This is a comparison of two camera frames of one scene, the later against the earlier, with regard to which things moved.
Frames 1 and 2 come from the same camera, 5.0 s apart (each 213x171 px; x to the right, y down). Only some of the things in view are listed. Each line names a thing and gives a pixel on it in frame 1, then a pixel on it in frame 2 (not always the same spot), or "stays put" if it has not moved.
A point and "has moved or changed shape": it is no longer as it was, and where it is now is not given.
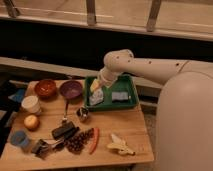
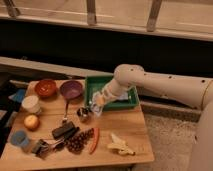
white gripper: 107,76 -> 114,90
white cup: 31,103 stays put
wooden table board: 54,127 stays put
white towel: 96,97 has moved or changed shape
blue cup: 19,138 stays put
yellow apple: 31,121 stays put
